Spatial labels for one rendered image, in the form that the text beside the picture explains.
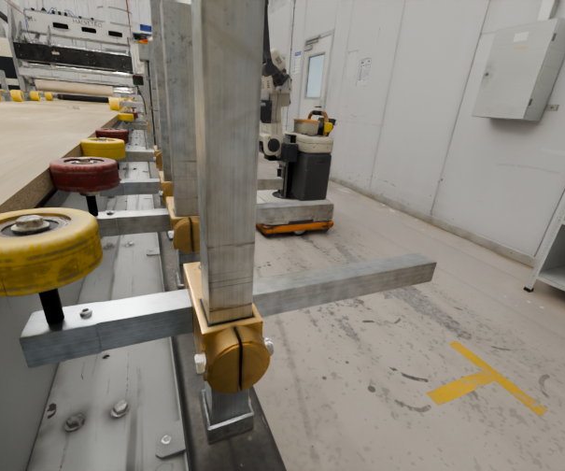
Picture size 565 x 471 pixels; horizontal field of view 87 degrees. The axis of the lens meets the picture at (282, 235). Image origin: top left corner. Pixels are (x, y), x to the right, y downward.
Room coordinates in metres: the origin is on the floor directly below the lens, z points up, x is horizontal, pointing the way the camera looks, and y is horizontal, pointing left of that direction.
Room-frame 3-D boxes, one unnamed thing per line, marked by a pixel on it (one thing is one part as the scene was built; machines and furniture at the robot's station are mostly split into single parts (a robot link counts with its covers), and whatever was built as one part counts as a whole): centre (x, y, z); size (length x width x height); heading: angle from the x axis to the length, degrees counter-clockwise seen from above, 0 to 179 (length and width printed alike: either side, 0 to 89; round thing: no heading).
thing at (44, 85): (4.15, 2.50, 1.05); 1.43 x 0.12 x 0.12; 115
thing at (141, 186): (0.73, 0.21, 0.80); 0.43 x 0.03 x 0.04; 115
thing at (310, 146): (2.69, -0.11, 0.59); 0.55 x 0.34 x 0.83; 25
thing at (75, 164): (0.42, 0.28, 0.85); 0.08 x 0.08 x 0.11
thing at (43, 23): (4.40, 2.62, 0.95); 1.65 x 0.70 x 1.90; 115
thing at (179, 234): (0.46, 0.16, 0.81); 0.14 x 0.06 x 0.05; 25
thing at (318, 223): (2.65, -0.02, 0.16); 0.67 x 0.64 x 0.25; 115
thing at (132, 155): (0.95, 0.32, 0.83); 0.43 x 0.03 x 0.04; 115
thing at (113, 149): (0.64, 0.39, 0.85); 0.08 x 0.08 x 0.11
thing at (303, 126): (2.70, -0.13, 0.87); 0.23 x 0.15 x 0.11; 25
